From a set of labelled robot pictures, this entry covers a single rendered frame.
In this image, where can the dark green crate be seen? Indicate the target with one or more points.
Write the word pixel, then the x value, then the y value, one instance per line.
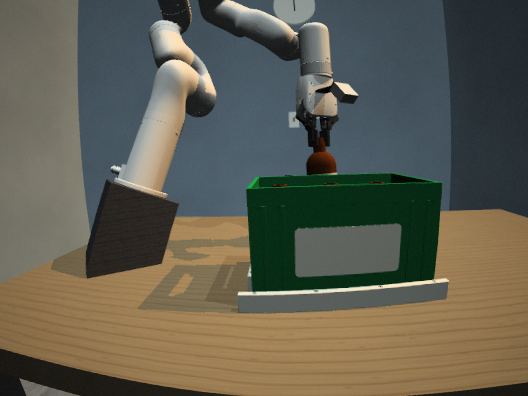
pixel 310 237

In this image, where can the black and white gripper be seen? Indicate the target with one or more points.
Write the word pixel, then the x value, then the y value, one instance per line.
pixel 317 105

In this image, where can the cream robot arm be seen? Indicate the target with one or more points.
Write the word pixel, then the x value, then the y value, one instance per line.
pixel 176 81

